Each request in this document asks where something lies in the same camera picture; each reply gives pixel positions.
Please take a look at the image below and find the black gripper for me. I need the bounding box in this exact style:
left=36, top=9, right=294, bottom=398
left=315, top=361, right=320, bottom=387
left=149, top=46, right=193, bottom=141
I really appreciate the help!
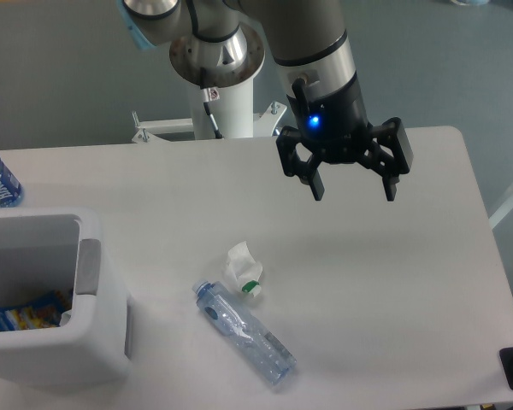
left=276, top=77, right=413, bottom=202

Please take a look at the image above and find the white paper wrapper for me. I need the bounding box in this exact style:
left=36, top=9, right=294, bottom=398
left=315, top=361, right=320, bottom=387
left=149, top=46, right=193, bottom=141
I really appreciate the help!
left=223, top=241, right=263, bottom=297

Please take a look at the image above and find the clear crushed plastic bottle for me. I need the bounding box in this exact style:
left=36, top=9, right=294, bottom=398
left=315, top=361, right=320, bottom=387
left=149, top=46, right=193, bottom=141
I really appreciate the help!
left=192, top=279, right=297, bottom=386

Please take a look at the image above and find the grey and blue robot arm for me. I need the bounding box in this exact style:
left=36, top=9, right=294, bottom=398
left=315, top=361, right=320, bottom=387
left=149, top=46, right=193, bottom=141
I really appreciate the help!
left=117, top=1, right=413, bottom=201

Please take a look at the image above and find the white trash can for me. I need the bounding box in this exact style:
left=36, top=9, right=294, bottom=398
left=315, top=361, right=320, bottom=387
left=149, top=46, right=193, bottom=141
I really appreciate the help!
left=0, top=208, right=131, bottom=386

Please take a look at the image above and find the colourful snack wrapper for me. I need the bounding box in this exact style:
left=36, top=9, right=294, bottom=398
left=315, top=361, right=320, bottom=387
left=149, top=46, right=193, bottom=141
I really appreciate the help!
left=0, top=290, right=74, bottom=331

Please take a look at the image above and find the black cable on pedestal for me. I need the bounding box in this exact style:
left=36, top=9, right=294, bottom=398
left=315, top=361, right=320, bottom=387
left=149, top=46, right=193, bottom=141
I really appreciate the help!
left=198, top=67, right=223, bottom=140

